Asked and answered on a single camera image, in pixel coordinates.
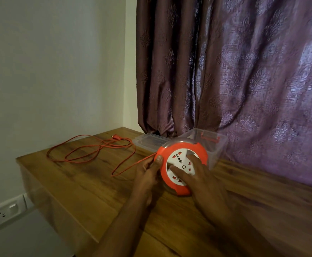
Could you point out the person's left forearm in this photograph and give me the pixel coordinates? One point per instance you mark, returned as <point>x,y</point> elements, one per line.
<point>121,232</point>

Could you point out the person's left hand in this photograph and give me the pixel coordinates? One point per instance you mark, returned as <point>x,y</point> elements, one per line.
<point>145,184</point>

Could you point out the white wall socket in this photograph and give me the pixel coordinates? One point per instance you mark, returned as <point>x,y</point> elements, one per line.
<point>3,215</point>

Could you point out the clear plastic box lid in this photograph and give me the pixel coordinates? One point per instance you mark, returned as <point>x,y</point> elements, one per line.
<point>150,141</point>

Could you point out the orange extension cord reel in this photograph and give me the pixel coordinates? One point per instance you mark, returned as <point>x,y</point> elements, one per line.
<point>188,147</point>

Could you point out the person's right hand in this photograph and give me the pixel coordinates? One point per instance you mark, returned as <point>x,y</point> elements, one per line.
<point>207,192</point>

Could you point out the purple patterned curtain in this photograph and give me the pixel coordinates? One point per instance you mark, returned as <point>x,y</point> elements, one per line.
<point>252,77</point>

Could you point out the clear plastic storage box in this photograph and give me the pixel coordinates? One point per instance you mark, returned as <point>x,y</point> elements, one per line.
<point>217,152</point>

